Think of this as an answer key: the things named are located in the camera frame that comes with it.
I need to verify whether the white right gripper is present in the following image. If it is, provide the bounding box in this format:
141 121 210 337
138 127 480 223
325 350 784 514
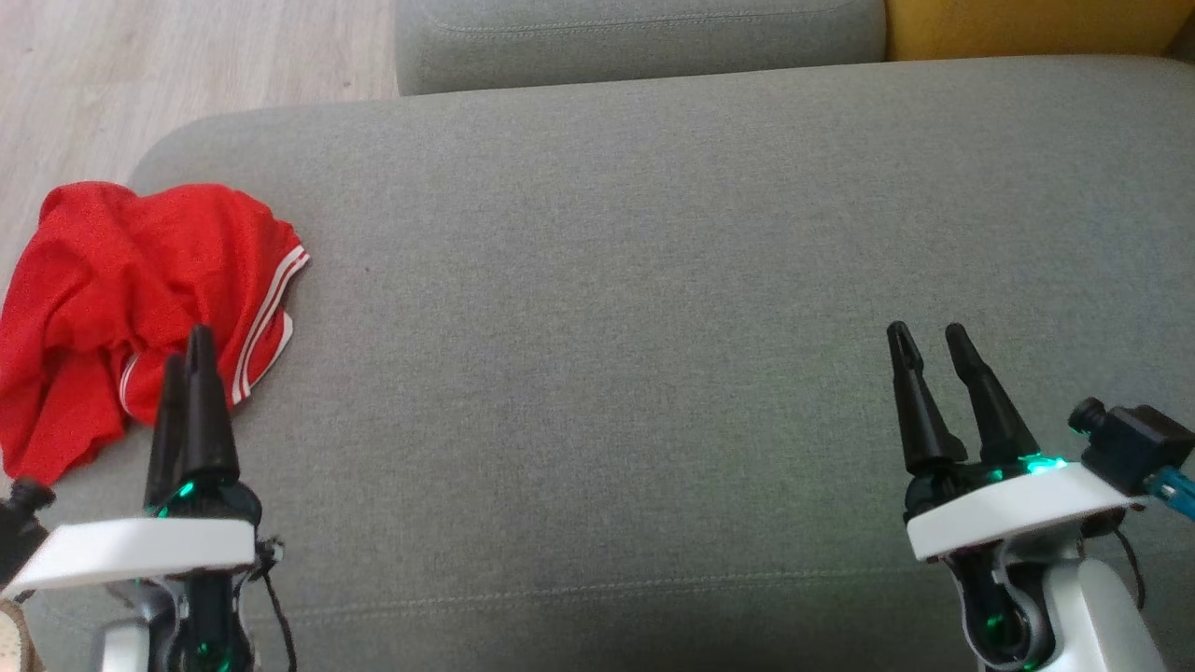
887 322 1151 562

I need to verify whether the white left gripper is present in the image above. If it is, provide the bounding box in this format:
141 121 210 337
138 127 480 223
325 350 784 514
5 325 262 594

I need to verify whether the teal right camera connector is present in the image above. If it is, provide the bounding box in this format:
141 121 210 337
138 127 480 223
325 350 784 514
1148 467 1195 524

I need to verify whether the red basketball jersey number 15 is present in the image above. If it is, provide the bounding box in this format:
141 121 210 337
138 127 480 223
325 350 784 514
0 181 311 484

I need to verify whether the grey sofa cushion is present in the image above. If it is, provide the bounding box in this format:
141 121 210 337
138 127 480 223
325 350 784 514
394 0 888 97

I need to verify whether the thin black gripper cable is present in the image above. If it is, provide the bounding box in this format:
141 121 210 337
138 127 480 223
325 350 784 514
257 539 298 672
1109 521 1147 609

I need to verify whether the thin black left gripper cable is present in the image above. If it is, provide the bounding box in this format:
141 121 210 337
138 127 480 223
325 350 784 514
257 539 298 672

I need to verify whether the yellow cushion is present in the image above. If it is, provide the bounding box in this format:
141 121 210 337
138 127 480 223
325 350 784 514
884 0 1195 63

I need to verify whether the cream perforated laundry basket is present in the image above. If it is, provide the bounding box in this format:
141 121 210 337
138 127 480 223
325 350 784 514
0 597 45 672

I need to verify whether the thin black right gripper cable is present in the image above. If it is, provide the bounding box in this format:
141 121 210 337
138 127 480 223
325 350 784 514
1109 521 1147 609

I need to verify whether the grey fabric sofa seat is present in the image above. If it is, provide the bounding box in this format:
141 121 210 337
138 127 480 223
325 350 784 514
19 54 1195 672

